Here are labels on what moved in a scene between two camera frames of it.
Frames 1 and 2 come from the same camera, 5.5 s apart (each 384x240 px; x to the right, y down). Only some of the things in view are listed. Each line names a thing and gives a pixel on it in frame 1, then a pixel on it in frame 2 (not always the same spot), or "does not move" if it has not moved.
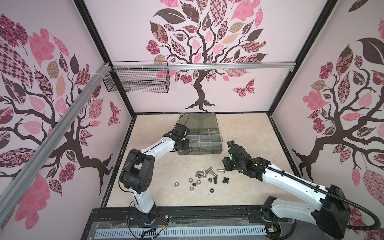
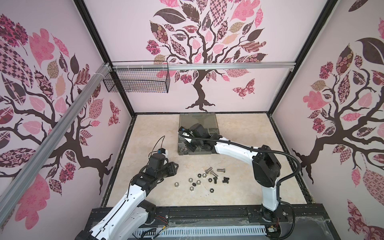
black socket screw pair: x=226 y=180 does not move
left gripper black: x=185 y=147 -> x=172 y=171
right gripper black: x=225 y=162 -> x=190 y=147
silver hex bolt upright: x=206 y=171 does not move
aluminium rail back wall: x=122 y=67 does not move
